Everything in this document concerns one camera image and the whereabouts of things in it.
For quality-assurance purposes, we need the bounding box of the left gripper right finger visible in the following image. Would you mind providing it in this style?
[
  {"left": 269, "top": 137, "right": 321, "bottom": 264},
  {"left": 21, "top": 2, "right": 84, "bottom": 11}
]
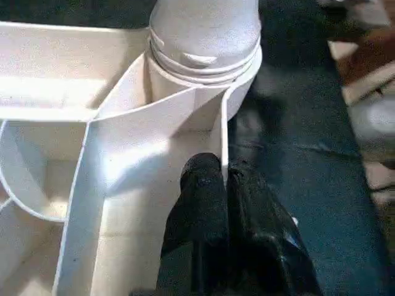
[{"left": 226, "top": 159, "right": 322, "bottom": 296}]

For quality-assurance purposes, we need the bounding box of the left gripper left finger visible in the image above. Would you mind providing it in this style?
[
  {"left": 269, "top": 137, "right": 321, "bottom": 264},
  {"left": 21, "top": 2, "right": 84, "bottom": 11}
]
[{"left": 154, "top": 154, "right": 230, "bottom": 296}]

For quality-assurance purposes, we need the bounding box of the white plastic table top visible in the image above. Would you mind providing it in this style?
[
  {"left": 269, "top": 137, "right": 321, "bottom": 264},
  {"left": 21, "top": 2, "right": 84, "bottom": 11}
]
[{"left": 0, "top": 22, "right": 263, "bottom": 296}]

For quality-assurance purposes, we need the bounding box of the white plastic table leg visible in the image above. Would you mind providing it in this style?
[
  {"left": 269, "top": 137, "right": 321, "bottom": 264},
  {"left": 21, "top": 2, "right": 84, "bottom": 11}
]
[{"left": 148, "top": 0, "right": 262, "bottom": 78}]

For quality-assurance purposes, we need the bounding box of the black work mat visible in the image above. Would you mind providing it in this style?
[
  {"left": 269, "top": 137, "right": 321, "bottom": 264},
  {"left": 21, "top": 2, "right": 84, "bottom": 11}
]
[{"left": 0, "top": 0, "right": 386, "bottom": 296}]

